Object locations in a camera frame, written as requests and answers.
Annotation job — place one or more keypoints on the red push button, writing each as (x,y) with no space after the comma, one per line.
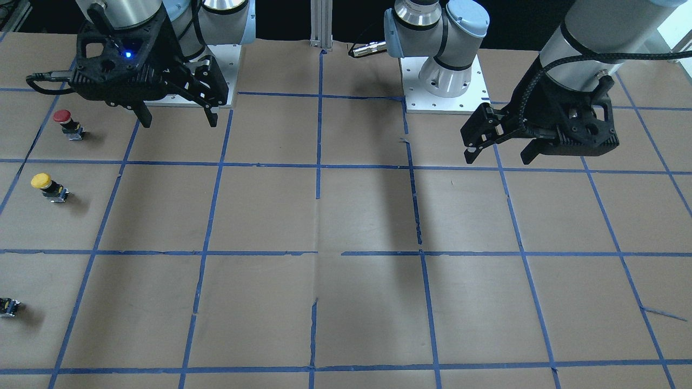
(70,128)

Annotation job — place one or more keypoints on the aluminium frame post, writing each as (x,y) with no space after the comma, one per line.
(321,13)

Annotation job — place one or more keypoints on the small black switch block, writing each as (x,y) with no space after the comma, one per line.
(9,307)

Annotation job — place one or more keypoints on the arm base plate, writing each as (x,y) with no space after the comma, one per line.
(429,88)
(229,59)

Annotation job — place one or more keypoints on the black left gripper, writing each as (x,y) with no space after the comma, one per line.
(532,113)

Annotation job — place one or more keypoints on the yellow push button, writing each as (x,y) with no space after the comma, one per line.
(52,190)

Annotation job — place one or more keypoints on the silver cable connector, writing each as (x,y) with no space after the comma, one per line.
(366,50)

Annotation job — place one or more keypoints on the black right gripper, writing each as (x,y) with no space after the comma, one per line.
(174,60)

